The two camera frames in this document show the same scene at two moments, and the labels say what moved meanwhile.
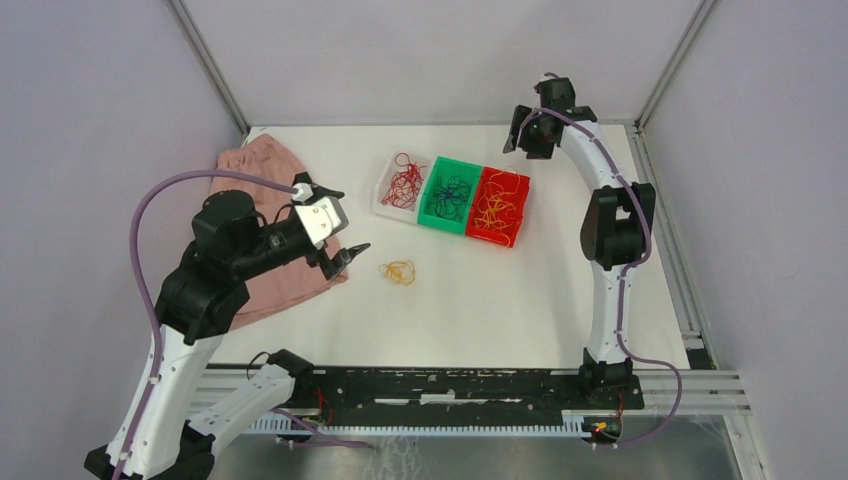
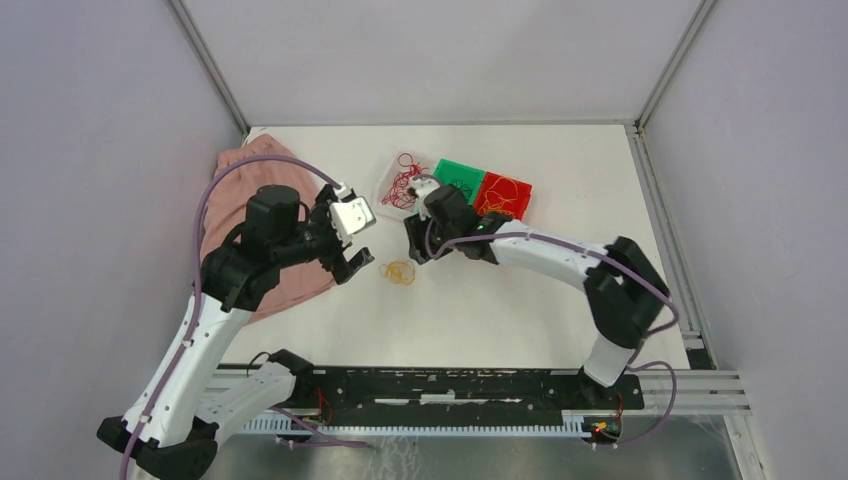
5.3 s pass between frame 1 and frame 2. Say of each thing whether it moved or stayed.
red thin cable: stayed
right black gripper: moved
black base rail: stayed
